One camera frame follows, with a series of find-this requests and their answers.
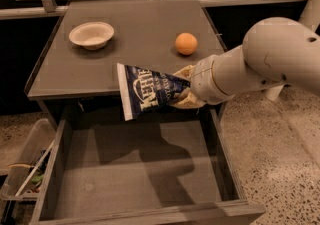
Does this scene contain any white paper bowl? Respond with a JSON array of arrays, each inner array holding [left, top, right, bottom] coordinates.
[[69, 22, 114, 50]]

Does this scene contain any clear plastic storage bin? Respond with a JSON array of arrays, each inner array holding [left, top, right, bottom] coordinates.
[[0, 118, 56, 201]]

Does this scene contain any orange fruit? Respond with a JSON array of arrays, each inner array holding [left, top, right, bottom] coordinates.
[[175, 33, 198, 56]]

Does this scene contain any grey cabinet with counter top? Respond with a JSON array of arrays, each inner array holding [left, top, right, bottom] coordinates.
[[25, 0, 226, 124]]

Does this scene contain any blue Kettle chip bag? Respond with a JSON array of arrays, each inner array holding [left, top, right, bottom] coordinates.
[[117, 63, 190, 121]]

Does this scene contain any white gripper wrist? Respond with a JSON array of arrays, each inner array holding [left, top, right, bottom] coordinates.
[[170, 55, 233, 109]]

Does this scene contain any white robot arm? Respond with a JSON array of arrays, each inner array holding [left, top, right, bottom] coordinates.
[[173, 17, 320, 109]]

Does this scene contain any open grey top drawer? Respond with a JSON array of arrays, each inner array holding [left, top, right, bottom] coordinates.
[[30, 108, 265, 225]]

